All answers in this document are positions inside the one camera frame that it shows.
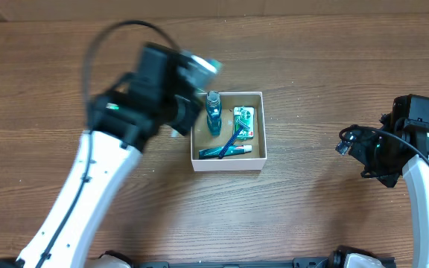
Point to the green white toothpaste tube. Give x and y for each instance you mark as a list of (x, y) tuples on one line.
[(212, 153)]

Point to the blue liquid bottle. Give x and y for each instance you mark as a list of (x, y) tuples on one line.
[(214, 110)]

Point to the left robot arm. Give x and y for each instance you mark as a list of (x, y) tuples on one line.
[(121, 121)]

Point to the green white toothbrush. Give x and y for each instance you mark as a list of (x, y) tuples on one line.
[(175, 133)]

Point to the blue disposable razor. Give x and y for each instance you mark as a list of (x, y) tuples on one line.
[(235, 136)]

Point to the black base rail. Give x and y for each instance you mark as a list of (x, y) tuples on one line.
[(342, 256)]

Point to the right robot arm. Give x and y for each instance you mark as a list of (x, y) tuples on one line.
[(408, 123)]

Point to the white cardboard box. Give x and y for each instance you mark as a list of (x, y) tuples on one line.
[(202, 139)]

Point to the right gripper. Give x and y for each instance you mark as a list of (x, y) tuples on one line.
[(365, 141)]

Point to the green white floss packet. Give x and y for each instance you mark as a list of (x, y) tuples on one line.
[(245, 112)]

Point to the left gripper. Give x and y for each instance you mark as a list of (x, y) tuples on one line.
[(185, 125)]

